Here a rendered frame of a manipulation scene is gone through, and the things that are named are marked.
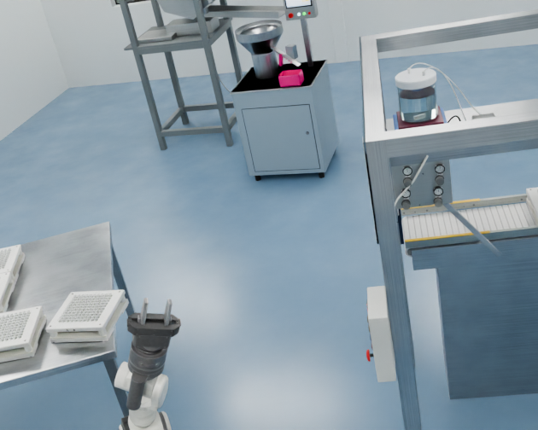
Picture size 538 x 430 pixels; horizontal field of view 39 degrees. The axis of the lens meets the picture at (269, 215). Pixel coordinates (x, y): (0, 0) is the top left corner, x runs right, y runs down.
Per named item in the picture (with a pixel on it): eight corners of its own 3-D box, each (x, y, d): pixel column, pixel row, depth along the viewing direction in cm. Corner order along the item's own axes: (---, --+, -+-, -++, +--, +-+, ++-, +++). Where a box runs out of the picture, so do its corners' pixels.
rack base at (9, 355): (-27, 368, 292) (-30, 363, 291) (-10, 329, 314) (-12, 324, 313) (34, 356, 291) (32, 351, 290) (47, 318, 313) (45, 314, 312)
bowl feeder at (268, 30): (238, 85, 571) (228, 37, 553) (252, 68, 600) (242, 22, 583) (301, 79, 555) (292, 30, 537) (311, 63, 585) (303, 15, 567)
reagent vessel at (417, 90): (400, 126, 288) (395, 80, 279) (398, 111, 301) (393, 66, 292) (441, 121, 285) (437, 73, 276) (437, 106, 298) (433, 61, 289)
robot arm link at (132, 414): (156, 380, 198) (155, 409, 213) (117, 392, 195) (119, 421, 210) (168, 417, 192) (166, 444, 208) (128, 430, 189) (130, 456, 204)
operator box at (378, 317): (377, 382, 244) (367, 318, 231) (376, 348, 258) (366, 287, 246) (396, 381, 242) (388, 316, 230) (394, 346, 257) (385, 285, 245)
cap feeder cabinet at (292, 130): (249, 183, 595) (229, 93, 559) (268, 152, 641) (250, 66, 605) (327, 180, 575) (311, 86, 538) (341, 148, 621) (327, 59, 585)
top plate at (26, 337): (-33, 357, 290) (-34, 353, 289) (-15, 320, 311) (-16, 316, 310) (30, 346, 289) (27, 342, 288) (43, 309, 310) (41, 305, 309)
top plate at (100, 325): (46, 333, 295) (44, 328, 294) (72, 295, 315) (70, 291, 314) (103, 331, 289) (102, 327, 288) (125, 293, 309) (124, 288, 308)
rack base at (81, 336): (50, 342, 297) (49, 338, 296) (75, 305, 318) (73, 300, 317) (108, 341, 291) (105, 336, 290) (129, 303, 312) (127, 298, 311)
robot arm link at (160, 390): (169, 371, 186) (167, 394, 196) (135, 360, 186) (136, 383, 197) (160, 395, 182) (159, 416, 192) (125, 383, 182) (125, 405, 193)
